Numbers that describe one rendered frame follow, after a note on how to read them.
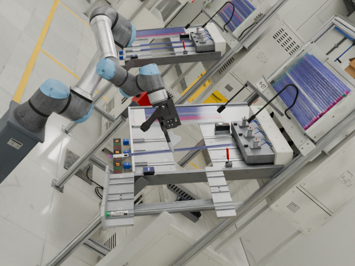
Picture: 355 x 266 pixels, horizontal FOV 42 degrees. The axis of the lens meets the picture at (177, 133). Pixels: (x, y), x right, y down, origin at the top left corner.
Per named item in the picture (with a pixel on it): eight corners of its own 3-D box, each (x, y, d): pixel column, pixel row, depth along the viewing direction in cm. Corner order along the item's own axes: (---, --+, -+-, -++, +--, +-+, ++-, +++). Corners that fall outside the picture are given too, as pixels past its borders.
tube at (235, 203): (106, 216, 167) (105, 214, 166) (106, 214, 168) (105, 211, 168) (243, 205, 170) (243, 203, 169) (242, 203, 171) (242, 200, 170)
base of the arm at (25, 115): (12, 120, 199) (25, 105, 197) (15, 103, 212) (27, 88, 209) (41, 137, 207) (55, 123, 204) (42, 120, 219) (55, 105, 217)
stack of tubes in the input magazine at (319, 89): (304, 129, 211) (350, 88, 203) (270, 84, 254) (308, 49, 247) (319, 144, 216) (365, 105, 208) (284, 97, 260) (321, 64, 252)
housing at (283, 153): (273, 177, 220) (277, 152, 213) (247, 127, 262) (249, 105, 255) (289, 176, 221) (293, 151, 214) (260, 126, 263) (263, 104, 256)
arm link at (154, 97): (147, 94, 180) (147, 95, 188) (151, 105, 180) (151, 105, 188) (165, 88, 180) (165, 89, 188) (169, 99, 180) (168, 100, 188)
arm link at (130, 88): (113, 74, 189) (131, 65, 183) (132, 85, 197) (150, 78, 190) (110, 90, 186) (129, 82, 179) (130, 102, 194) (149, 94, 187)
